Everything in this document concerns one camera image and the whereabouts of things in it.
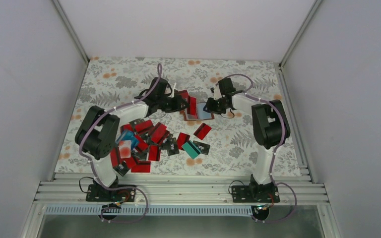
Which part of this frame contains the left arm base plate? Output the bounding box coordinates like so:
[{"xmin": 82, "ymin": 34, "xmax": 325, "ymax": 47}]
[{"xmin": 85, "ymin": 184, "xmax": 136, "ymax": 202}]

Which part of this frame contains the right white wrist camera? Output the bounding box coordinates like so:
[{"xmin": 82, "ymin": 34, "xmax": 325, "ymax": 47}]
[{"xmin": 210, "ymin": 87, "xmax": 222, "ymax": 100}]

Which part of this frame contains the red card bottom front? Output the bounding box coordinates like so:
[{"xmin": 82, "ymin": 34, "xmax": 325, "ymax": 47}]
[{"xmin": 130, "ymin": 161, "xmax": 151, "ymax": 173}]

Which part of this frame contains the black VIP card right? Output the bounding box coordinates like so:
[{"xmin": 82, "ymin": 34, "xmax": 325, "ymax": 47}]
[{"xmin": 193, "ymin": 140, "xmax": 210, "ymax": 155}]

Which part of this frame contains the white card red blot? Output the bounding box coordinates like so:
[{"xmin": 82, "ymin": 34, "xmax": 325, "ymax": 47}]
[{"xmin": 119, "ymin": 140, "xmax": 131, "ymax": 159}]

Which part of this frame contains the aluminium rail frame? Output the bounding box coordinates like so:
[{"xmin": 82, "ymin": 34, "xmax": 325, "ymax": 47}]
[{"xmin": 21, "ymin": 170, "xmax": 340, "ymax": 238}]

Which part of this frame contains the red card far centre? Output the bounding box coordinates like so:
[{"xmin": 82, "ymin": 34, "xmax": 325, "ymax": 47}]
[{"xmin": 177, "ymin": 90, "xmax": 189, "ymax": 100}]

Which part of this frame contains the black VIP card bottom left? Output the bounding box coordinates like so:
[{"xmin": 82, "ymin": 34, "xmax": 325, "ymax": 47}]
[{"xmin": 113, "ymin": 161, "xmax": 130, "ymax": 177}]

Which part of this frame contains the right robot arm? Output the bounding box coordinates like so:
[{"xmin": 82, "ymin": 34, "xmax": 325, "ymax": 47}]
[{"xmin": 204, "ymin": 77, "xmax": 291, "ymax": 202}]

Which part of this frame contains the black vip card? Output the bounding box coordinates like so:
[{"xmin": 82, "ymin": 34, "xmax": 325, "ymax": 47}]
[
  {"xmin": 193, "ymin": 140, "xmax": 210, "ymax": 155},
  {"xmin": 113, "ymin": 161, "xmax": 130, "ymax": 177}
]

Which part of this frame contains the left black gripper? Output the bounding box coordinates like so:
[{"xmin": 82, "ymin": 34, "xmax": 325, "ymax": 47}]
[{"xmin": 157, "ymin": 95, "xmax": 189, "ymax": 113}]

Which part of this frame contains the brown leather card holder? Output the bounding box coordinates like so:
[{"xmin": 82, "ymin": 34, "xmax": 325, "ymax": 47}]
[{"xmin": 183, "ymin": 102, "xmax": 214, "ymax": 121}]

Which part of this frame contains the red card pile centre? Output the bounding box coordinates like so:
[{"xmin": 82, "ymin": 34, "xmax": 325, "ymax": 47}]
[{"xmin": 120, "ymin": 119, "xmax": 190, "ymax": 163}]

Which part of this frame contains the teal card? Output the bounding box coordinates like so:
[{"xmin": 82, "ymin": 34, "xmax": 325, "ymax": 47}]
[{"xmin": 182, "ymin": 141, "xmax": 201, "ymax": 159}]

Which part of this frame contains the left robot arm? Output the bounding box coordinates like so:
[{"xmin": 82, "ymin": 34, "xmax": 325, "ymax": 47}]
[{"xmin": 74, "ymin": 77, "xmax": 190, "ymax": 201}]

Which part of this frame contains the blue card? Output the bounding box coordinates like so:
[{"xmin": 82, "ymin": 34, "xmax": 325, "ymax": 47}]
[{"xmin": 116, "ymin": 130, "xmax": 139, "ymax": 149}]

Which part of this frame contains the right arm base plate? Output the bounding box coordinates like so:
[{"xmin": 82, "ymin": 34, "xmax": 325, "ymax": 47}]
[{"xmin": 230, "ymin": 185, "xmax": 280, "ymax": 203}]

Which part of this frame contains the red card near holder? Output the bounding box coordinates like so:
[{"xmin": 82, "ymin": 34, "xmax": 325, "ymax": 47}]
[{"xmin": 193, "ymin": 123, "xmax": 212, "ymax": 140}]

